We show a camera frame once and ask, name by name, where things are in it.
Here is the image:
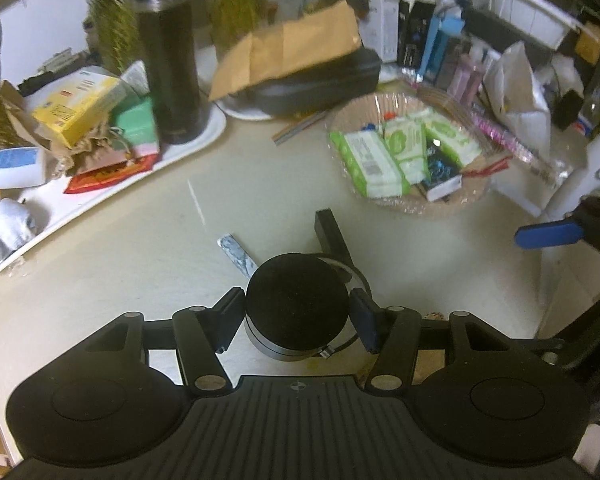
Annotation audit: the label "large green wipes pack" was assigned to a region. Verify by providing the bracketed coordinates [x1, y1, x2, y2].
[329, 129, 412, 199]

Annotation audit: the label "large white plastic bag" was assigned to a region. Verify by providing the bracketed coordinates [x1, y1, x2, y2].
[481, 41, 552, 144]

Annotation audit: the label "long white tray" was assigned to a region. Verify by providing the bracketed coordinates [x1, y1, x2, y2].
[0, 104, 229, 281]

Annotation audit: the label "black rectangular block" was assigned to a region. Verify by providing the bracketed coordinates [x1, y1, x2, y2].
[314, 208, 357, 267]

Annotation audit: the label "black zip case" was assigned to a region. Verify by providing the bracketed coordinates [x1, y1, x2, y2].
[241, 48, 384, 117]

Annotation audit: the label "white plastic basket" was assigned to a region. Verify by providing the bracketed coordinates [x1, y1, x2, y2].
[486, 0, 582, 52]

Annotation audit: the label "black and white box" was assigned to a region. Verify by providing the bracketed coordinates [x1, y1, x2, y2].
[416, 144, 464, 204]

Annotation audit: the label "glass vase with green stems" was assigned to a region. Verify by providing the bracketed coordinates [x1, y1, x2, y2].
[211, 0, 267, 57]

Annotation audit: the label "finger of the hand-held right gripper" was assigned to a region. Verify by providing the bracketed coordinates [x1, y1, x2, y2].
[514, 194, 600, 268]
[529, 272, 600, 378]

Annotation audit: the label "tall white carton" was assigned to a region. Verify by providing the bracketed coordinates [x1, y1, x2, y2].
[364, 0, 412, 64]

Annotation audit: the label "wicker basket with plastic liner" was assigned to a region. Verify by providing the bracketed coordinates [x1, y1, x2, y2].
[326, 92, 502, 219]

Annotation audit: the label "grey patterned strip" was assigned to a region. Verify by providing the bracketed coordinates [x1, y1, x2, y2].
[216, 233, 259, 279]

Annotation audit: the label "round white plate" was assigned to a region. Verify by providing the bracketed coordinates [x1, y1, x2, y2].
[214, 99, 277, 122]

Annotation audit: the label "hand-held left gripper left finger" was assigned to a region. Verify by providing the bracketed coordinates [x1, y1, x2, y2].
[82, 287, 247, 395]

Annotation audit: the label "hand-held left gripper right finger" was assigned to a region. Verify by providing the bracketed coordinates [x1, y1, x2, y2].
[349, 290, 518, 394]

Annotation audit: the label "red foil packet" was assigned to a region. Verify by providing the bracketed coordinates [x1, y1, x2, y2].
[62, 151, 162, 196]

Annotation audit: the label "brown paper envelope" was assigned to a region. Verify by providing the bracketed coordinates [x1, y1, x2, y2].
[208, 0, 364, 104]

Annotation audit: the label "white blue lotion tube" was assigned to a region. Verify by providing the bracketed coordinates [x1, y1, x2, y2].
[0, 145, 49, 190]

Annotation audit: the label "black thermos bottle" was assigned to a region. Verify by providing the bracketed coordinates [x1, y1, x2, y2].
[131, 0, 209, 145]

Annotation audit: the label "brown crumpled paper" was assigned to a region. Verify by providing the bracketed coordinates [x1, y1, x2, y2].
[0, 79, 133, 178]

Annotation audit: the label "pink glitter ribbon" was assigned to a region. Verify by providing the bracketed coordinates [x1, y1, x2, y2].
[471, 106, 538, 167]

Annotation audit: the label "green plant bundle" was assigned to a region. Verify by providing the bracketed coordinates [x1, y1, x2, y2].
[86, 0, 142, 75]

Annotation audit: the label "tall blue carton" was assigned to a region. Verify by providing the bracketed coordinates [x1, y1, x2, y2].
[419, 14, 467, 82]

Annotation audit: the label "grey white plush toy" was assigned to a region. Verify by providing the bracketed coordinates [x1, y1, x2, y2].
[0, 197, 37, 266]

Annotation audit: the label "green tissue packet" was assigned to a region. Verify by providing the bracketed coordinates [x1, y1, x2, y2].
[114, 96, 162, 147]

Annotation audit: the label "tall black carton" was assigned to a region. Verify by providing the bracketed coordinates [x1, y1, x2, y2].
[396, 0, 437, 69]

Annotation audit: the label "black round lid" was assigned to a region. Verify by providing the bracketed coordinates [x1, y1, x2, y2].
[244, 253, 352, 364]

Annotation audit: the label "yellow cardboard box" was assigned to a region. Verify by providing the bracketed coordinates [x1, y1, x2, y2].
[31, 71, 122, 149]

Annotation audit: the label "white stand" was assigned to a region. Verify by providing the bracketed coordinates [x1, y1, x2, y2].
[534, 124, 600, 219]

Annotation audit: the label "pink bottles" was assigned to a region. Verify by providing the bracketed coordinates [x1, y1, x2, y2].
[444, 44, 487, 107]

